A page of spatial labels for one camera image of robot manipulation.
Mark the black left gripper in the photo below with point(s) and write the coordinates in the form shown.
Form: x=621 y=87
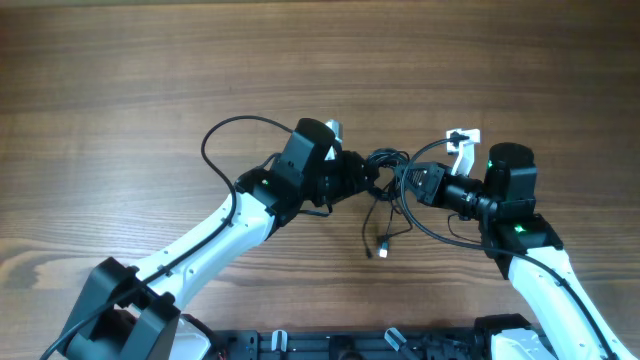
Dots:
x=352 y=178

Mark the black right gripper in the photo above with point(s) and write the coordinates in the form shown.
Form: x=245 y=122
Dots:
x=427 y=191

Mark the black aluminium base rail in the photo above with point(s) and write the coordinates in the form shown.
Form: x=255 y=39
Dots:
x=428 y=344

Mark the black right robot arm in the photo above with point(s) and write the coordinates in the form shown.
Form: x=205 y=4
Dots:
x=523 y=244

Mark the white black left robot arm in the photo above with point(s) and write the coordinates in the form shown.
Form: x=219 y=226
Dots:
x=136 y=311

